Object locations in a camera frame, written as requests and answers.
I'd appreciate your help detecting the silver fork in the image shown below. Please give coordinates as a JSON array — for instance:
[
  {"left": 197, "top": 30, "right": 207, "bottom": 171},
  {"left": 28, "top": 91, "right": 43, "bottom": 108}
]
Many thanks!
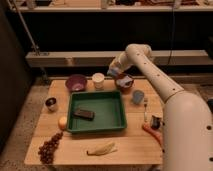
[{"left": 143, "top": 98, "right": 148, "bottom": 122}]

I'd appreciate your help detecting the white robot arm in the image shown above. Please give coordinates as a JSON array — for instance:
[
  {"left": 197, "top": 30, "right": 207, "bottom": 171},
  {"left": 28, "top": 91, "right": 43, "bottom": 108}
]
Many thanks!
[{"left": 108, "top": 44, "right": 213, "bottom": 171}]

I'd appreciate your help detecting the dark rectangular block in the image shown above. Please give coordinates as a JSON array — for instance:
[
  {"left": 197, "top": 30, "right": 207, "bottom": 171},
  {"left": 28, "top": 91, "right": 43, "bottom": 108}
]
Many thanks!
[{"left": 73, "top": 108, "right": 95, "bottom": 120}]

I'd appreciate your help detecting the bunch of red grapes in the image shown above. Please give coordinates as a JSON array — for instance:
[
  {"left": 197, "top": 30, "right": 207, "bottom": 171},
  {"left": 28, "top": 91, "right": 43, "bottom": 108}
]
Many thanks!
[{"left": 38, "top": 132, "right": 63, "bottom": 164}]

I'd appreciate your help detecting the small metal cup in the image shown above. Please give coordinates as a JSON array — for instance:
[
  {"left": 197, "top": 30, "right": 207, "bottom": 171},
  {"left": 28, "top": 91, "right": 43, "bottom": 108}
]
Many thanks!
[{"left": 45, "top": 97, "right": 57, "bottom": 112}]

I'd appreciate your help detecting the white paper cup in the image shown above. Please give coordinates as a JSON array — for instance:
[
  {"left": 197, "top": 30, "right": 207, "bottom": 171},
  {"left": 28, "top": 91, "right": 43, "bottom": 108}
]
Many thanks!
[{"left": 92, "top": 73, "right": 105, "bottom": 90}]

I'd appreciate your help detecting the yellow round fruit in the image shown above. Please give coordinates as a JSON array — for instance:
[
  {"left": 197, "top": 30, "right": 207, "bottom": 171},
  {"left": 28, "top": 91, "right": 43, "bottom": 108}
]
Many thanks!
[{"left": 58, "top": 116, "right": 67, "bottom": 131}]

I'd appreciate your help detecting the small black metal can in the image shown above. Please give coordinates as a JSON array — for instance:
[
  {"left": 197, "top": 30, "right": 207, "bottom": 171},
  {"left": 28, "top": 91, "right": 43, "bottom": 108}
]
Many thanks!
[{"left": 150, "top": 116, "right": 162, "bottom": 130}]

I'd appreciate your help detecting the orange carrot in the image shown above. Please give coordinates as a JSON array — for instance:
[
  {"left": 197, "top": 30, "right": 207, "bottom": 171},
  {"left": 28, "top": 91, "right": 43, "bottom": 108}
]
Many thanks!
[{"left": 142, "top": 123, "right": 163, "bottom": 145}]

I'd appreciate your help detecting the wooden board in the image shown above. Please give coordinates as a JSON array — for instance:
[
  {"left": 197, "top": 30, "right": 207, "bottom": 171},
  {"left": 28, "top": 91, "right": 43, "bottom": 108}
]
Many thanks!
[{"left": 24, "top": 80, "right": 162, "bottom": 166}]

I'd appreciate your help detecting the purple bowl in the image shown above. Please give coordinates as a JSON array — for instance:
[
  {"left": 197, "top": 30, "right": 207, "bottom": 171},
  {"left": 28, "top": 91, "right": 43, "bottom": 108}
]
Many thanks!
[{"left": 65, "top": 74, "right": 87, "bottom": 92}]

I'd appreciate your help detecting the metal stand pole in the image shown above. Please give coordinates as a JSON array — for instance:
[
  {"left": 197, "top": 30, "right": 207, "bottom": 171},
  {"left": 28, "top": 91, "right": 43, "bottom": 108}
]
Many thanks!
[{"left": 10, "top": 0, "right": 49, "bottom": 56}]

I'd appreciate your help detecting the long metal beam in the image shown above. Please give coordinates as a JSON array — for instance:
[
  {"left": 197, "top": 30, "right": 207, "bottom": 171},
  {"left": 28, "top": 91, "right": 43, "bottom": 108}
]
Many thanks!
[{"left": 26, "top": 50, "right": 213, "bottom": 68}]

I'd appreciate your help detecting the green plastic tray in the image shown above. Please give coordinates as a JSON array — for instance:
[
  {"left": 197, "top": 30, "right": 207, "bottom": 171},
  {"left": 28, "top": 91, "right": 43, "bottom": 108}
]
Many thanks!
[{"left": 67, "top": 91, "right": 127, "bottom": 134}]

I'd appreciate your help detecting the blue cup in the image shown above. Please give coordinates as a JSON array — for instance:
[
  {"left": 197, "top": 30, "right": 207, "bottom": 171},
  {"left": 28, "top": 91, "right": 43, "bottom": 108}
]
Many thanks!
[{"left": 132, "top": 90, "right": 144, "bottom": 105}]

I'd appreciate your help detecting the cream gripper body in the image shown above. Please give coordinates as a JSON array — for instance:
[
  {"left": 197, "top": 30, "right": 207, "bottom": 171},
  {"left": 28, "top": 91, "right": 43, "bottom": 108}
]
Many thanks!
[{"left": 109, "top": 52, "right": 132, "bottom": 73}]

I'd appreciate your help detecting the yellow banana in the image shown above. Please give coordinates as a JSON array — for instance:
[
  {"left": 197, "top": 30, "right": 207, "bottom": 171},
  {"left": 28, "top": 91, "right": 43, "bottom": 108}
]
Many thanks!
[{"left": 87, "top": 142, "right": 115, "bottom": 156}]

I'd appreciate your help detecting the brown bowl with cloth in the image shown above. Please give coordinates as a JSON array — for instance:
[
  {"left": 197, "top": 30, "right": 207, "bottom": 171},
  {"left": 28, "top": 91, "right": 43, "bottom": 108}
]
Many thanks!
[{"left": 114, "top": 73, "right": 134, "bottom": 93}]

